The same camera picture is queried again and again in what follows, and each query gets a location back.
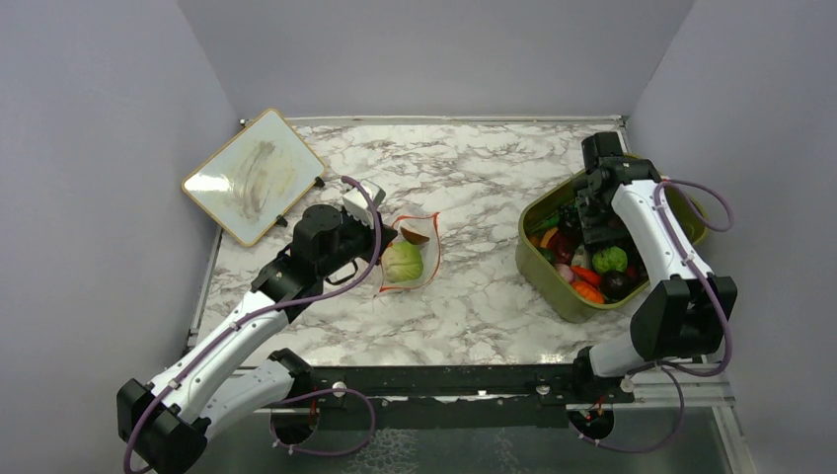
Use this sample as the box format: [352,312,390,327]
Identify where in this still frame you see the green long bean pod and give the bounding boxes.
[527,212,562,235]

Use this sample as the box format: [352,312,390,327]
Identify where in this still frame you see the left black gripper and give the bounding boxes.
[319,207,399,279]

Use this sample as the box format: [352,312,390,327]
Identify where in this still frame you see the gold framed mirror tray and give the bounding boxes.
[182,109,327,247]

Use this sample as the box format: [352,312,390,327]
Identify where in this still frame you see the coconut half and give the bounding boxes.
[400,226,430,246]

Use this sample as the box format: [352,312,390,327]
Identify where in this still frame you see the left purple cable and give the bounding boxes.
[121,175,385,474]

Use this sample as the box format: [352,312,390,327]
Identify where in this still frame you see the halved fig piece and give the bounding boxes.
[539,228,577,265]

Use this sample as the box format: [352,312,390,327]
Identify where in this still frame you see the orange carrot in bin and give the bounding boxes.
[571,280,605,304]

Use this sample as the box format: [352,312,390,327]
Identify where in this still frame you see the clear zip top bag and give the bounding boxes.
[377,205,441,295]

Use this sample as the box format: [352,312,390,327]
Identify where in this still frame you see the green custard apple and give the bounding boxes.
[592,246,629,275]

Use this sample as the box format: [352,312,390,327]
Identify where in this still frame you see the red onion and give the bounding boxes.
[554,264,575,283]

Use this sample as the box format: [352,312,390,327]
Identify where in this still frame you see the red chili pepper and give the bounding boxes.
[571,266,601,287]

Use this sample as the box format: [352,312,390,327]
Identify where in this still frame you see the green cabbage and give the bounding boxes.
[380,241,424,283]

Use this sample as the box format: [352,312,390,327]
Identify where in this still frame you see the olive green plastic bin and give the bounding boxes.
[515,169,708,323]

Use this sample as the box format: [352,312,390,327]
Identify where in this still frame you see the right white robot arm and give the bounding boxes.
[569,132,737,402]

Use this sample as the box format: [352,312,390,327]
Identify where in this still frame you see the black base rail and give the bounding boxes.
[269,349,635,440]

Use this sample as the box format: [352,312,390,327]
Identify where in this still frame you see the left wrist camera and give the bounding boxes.
[342,180,386,228]

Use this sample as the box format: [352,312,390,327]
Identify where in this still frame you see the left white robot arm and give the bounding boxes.
[116,204,398,473]

